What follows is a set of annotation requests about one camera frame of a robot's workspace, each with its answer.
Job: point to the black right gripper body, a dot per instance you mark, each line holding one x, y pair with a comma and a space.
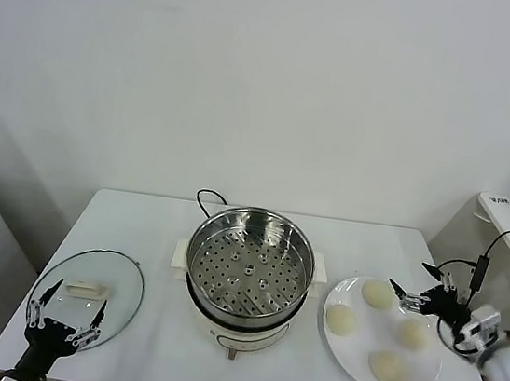
446, 307

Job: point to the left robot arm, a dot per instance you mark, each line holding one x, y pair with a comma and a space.
23, 380

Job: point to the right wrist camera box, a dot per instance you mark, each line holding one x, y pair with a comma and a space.
481, 329

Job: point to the perforated steel steamer basket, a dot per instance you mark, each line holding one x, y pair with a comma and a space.
203, 245

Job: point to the white round plate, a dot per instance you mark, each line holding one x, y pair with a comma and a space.
355, 354

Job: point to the white steamed baozi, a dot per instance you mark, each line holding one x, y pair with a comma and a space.
386, 368
377, 293
341, 320
412, 334

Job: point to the white side desk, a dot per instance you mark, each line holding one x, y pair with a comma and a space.
506, 214

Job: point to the cream electric cooking pot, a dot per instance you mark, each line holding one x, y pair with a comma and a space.
240, 339

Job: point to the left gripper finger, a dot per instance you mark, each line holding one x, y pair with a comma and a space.
36, 312
87, 335

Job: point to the round glass pot lid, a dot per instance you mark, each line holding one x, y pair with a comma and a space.
123, 283

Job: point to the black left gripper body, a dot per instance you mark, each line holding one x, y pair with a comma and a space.
52, 337

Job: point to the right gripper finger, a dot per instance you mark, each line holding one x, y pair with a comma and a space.
411, 302
447, 279

